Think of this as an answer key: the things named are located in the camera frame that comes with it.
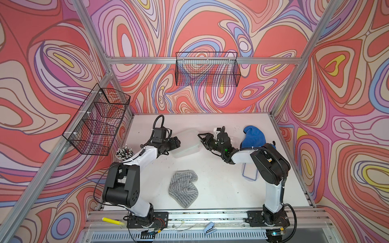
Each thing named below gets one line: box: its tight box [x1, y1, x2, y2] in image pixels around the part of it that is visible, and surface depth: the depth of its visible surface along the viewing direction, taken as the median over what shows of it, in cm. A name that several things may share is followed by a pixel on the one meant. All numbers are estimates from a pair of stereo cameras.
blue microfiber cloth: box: [240, 125, 277, 150], surface depth 104 cm
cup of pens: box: [115, 145, 134, 161], surface depth 80 cm
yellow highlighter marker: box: [101, 217, 125, 226], surface depth 75 cm
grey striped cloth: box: [168, 169, 199, 209], surface depth 82 cm
